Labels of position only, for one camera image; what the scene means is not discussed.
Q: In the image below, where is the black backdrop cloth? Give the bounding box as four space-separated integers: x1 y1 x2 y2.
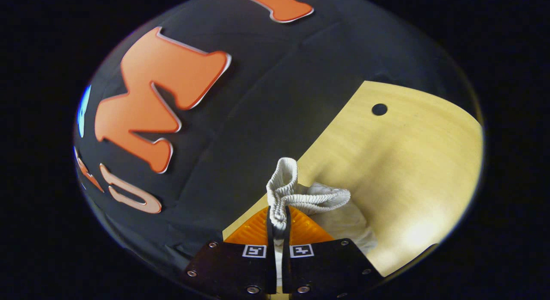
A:
72 0 477 283

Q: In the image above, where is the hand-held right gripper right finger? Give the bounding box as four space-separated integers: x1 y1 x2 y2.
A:
283 206 383 298

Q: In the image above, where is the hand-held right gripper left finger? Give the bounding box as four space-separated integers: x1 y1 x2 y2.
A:
182 207 277 298

